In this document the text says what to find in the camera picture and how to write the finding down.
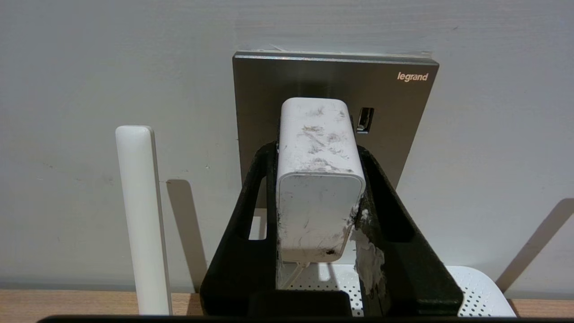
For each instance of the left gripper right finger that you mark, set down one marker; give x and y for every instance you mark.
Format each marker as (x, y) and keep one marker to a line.
(412, 278)

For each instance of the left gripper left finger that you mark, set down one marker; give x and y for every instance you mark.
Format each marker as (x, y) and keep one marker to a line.
(237, 269)

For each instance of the white router with antennas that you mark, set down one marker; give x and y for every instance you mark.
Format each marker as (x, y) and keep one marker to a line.
(139, 215)

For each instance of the grey wall socket plate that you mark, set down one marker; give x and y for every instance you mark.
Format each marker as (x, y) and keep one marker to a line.
(314, 76)

